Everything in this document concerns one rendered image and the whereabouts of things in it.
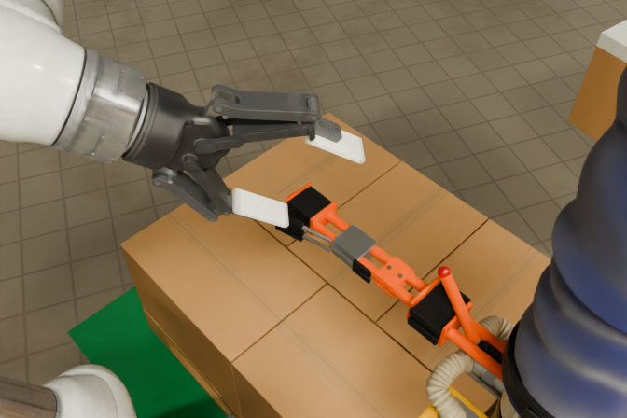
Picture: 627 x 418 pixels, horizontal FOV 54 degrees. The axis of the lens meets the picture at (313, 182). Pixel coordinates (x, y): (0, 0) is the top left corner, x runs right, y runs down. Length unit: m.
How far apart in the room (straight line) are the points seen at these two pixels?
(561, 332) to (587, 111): 1.74
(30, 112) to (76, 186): 2.71
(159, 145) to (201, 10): 3.80
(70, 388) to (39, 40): 0.83
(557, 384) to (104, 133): 0.67
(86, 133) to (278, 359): 1.41
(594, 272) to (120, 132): 0.52
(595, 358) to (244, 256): 1.42
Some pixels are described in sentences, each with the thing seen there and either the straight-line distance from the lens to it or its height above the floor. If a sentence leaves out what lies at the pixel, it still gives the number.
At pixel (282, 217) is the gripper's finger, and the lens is 0.70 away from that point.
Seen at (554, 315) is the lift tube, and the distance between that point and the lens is 0.87.
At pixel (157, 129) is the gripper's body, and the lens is 0.55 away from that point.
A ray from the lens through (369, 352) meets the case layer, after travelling 1.89.
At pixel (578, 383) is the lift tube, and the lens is 0.92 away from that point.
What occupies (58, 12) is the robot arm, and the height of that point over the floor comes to 1.89.
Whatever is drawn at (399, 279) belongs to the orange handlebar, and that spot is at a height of 1.21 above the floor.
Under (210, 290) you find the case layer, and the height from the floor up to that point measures 0.54.
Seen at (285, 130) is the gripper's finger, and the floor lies 1.82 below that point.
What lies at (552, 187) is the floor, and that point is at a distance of 3.23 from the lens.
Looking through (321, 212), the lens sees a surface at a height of 1.22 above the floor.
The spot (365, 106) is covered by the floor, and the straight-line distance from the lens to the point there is 3.47.
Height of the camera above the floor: 2.20
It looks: 47 degrees down
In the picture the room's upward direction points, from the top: straight up
